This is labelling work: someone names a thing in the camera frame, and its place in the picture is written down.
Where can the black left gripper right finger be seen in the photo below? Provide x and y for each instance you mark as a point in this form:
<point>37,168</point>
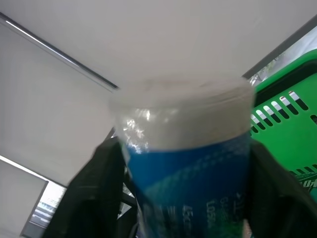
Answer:
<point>275,196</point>

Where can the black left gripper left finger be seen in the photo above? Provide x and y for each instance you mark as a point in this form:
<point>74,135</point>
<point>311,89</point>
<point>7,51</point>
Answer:
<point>91,196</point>

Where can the blue canister with clear lid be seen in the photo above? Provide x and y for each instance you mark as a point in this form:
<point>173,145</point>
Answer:
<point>190,158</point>

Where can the green plastic shopping basket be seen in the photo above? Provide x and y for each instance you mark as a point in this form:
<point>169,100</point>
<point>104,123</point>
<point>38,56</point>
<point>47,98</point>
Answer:
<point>292,138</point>

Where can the white roller window blind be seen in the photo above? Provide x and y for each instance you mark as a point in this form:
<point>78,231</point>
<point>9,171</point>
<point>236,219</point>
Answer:
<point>37,111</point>

